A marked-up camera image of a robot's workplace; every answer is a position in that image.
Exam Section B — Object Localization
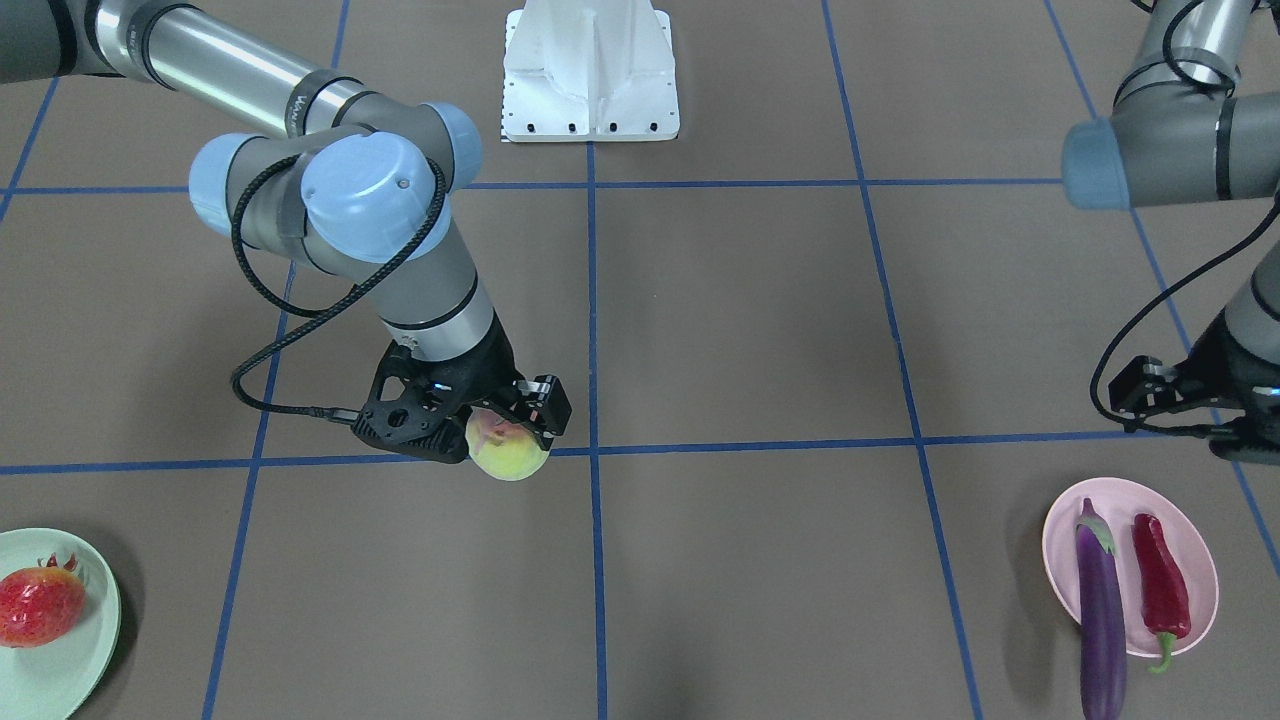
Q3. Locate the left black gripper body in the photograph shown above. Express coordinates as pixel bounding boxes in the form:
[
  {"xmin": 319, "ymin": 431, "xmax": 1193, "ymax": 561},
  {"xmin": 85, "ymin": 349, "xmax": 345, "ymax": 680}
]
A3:
[{"xmin": 1185, "ymin": 313, "xmax": 1279, "ymax": 462}]

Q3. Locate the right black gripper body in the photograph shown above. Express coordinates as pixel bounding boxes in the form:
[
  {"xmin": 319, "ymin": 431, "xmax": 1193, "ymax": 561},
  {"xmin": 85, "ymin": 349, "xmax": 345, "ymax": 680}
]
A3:
[{"xmin": 375, "ymin": 319, "xmax": 573, "ymax": 446}]

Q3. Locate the peach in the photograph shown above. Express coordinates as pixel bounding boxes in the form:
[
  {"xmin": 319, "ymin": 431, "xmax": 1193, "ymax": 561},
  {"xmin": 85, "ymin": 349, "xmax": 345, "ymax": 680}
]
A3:
[{"xmin": 465, "ymin": 407, "xmax": 550, "ymax": 482}]

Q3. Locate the red chili pepper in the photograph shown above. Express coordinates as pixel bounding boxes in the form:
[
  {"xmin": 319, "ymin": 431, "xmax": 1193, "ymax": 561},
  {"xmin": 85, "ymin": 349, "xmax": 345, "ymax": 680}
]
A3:
[{"xmin": 1132, "ymin": 512, "xmax": 1192, "ymax": 675}]

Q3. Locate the purple eggplant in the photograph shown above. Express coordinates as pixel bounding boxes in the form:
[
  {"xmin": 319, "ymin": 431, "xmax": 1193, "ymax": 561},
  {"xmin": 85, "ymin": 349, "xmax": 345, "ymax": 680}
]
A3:
[{"xmin": 1074, "ymin": 498, "xmax": 1126, "ymax": 719}]

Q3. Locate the red pomegranate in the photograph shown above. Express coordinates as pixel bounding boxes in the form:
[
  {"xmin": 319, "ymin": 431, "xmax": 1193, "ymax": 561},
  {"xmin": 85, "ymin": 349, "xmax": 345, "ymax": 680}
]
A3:
[{"xmin": 1, "ymin": 553, "xmax": 87, "ymax": 650}]

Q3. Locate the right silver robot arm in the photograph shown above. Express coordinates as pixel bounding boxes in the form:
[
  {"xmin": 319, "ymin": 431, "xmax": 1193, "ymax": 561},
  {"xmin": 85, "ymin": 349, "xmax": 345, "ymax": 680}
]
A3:
[{"xmin": 3, "ymin": 1, "xmax": 572, "ymax": 462}]

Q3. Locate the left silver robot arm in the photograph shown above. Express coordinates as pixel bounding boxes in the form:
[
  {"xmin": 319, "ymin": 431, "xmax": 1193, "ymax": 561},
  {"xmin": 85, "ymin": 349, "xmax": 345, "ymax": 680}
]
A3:
[{"xmin": 1061, "ymin": 1, "xmax": 1279, "ymax": 465}]

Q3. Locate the pink plate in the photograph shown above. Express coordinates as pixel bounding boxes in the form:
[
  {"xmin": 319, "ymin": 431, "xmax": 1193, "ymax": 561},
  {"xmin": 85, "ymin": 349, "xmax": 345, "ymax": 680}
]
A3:
[{"xmin": 1039, "ymin": 477, "xmax": 1220, "ymax": 661}]

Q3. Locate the green plate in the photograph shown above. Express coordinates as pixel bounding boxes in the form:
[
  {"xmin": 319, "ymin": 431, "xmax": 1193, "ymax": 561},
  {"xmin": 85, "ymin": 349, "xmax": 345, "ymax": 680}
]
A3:
[{"xmin": 1, "ymin": 528, "xmax": 122, "ymax": 719}]

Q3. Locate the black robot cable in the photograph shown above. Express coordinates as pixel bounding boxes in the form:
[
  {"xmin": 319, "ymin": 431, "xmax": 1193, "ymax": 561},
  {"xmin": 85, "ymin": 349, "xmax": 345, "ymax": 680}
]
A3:
[{"xmin": 230, "ymin": 155, "xmax": 449, "ymax": 421}]

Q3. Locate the white pedestal column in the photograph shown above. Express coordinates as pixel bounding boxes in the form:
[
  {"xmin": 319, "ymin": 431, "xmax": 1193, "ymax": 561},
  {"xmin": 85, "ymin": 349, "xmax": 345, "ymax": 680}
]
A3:
[{"xmin": 500, "ymin": 1, "xmax": 681, "ymax": 143}]

